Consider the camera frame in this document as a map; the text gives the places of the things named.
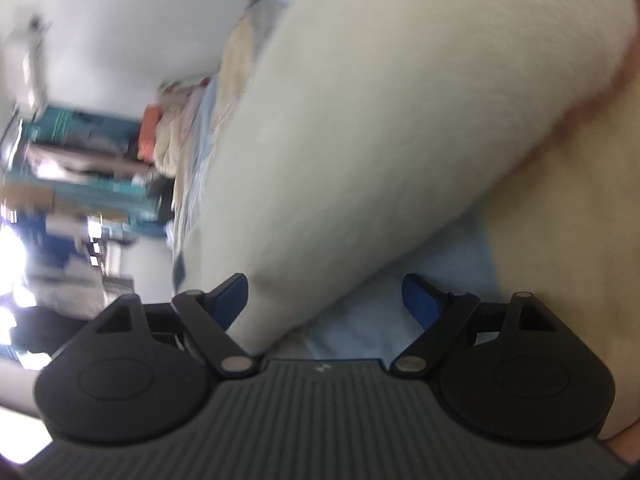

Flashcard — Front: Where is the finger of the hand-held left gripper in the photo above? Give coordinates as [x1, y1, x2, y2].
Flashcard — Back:
[94, 273, 260, 380]
[389, 273, 560, 380]

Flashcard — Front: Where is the cream striped sweater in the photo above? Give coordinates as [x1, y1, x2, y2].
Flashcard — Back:
[172, 0, 636, 356]

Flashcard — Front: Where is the row of hanging clothes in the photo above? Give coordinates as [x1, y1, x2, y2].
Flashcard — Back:
[0, 105, 166, 351]

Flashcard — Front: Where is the patchwork checked quilt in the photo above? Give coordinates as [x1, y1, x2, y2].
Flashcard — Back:
[165, 0, 640, 441]

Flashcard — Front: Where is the cream folded blanket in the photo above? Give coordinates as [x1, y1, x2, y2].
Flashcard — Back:
[152, 105, 189, 176]

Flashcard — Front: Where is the orange box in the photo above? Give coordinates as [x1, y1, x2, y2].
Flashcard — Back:
[139, 105, 164, 161]

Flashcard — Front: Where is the white air conditioner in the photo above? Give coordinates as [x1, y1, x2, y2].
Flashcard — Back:
[10, 15, 53, 111]

